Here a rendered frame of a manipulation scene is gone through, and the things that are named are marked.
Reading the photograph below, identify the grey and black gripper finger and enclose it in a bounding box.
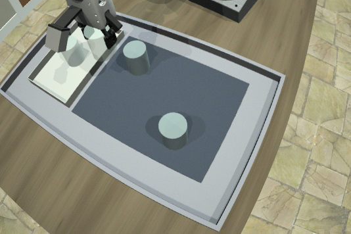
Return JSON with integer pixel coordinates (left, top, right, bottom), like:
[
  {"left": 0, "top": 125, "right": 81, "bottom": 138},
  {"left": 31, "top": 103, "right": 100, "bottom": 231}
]
[
  {"left": 77, "top": 22, "right": 86, "bottom": 33},
  {"left": 101, "top": 11, "right": 122, "bottom": 49}
]

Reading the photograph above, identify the clear glass jar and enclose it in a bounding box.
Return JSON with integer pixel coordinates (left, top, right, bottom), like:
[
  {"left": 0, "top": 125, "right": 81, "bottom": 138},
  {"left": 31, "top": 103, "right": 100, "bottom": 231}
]
[
  {"left": 158, "top": 112, "right": 187, "bottom": 151},
  {"left": 123, "top": 40, "right": 150, "bottom": 76},
  {"left": 61, "top": 35, "right": 85, "bottom": 67},
  {"left": 83, "top": 26, "right": 117, "bottom": 62}
]

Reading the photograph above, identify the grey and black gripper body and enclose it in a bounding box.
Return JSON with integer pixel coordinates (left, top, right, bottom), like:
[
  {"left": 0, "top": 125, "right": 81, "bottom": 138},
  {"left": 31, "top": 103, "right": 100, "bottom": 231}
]
[{"left": 66, "top": 0, "right": 116, "bottom": 30}]

